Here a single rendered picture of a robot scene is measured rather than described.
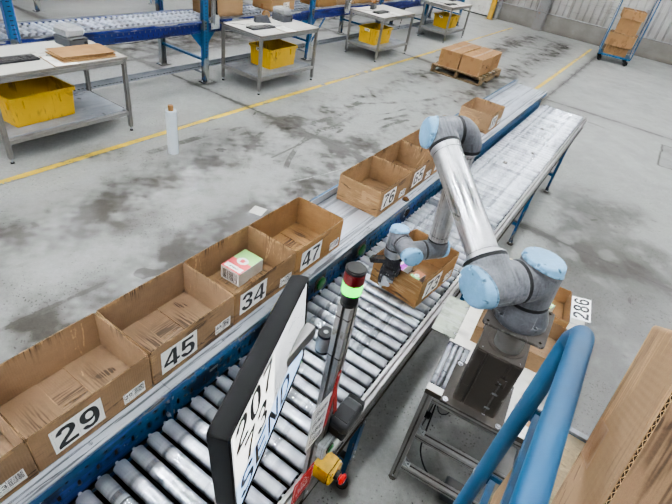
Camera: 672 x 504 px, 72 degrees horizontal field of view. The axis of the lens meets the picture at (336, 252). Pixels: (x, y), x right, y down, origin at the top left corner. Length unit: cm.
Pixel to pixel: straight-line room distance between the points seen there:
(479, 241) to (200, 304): 115
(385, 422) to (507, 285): 150
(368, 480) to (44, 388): 158
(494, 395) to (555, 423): 150
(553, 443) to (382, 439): 233
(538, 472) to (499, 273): 114
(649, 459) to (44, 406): 164
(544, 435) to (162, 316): 171
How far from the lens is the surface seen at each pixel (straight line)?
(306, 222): 253
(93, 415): 168
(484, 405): 205
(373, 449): 274
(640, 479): 68
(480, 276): 153
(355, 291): 108
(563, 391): 53
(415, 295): 235
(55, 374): 191
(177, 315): 201
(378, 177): 312
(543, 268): 163
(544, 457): 47
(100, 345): 196
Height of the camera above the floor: 231
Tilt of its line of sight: 37 degrees down
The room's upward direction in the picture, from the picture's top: 11 degrees clockwise
